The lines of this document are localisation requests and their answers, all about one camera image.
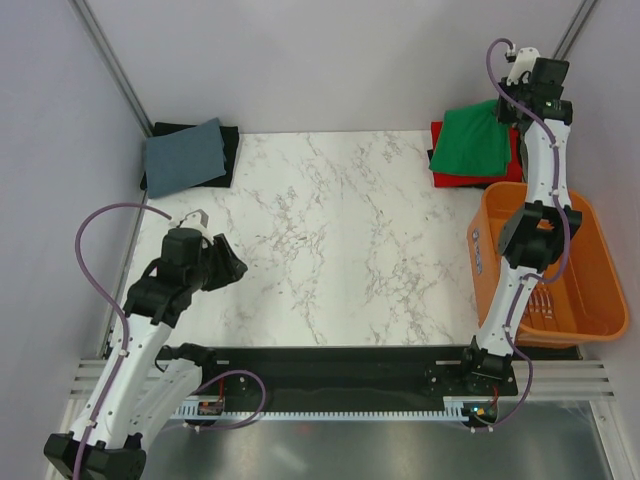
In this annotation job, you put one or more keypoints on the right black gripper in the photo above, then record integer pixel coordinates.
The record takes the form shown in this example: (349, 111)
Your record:
(503, 116)

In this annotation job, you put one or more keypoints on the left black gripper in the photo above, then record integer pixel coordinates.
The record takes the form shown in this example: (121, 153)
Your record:
(237, 266)

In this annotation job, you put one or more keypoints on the green polo shirt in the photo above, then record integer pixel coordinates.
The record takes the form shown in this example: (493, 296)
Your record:
(472, 142)

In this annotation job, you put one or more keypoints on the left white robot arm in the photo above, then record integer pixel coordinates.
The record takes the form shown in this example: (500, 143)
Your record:
(113, 434)

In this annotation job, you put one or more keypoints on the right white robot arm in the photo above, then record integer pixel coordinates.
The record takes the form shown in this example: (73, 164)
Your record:
(535, 237)

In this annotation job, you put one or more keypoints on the folded red shirt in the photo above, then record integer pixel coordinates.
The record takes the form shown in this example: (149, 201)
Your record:
(450, 177)

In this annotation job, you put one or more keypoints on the folded grey-blue shirt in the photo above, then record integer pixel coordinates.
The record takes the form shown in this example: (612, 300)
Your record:
(182, 157)

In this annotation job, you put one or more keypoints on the folded black shirt left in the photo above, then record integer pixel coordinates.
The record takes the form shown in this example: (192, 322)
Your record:
(230, 155)

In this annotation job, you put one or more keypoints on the orange plastic basket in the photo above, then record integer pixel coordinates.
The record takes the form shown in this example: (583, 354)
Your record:
(586, 305)

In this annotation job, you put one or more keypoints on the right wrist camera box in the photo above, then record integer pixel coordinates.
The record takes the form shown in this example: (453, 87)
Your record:
(530, 68)

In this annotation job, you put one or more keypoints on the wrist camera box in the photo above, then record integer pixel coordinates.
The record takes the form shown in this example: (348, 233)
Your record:
(530, 68)
(197, 220)

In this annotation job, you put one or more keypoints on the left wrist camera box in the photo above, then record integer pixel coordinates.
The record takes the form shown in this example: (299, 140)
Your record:
(197, 220)

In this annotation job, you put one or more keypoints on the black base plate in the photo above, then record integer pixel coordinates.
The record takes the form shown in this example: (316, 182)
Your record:
(333, 378)

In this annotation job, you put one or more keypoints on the right aluminium corner post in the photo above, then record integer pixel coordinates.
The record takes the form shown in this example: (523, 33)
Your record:
(568, 39)

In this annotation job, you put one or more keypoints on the aluminium corner post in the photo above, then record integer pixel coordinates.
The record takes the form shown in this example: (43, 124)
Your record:
(99, 39)
(568, 39)

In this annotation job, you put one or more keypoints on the white slotted cable duct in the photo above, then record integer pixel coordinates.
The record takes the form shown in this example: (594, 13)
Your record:
(193, 410)

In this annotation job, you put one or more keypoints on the aluminium rail frame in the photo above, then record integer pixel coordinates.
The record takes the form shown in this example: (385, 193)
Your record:
(552, 380)

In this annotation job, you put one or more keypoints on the left aluminium corner post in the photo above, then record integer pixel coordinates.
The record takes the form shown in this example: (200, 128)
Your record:
(99, 39)

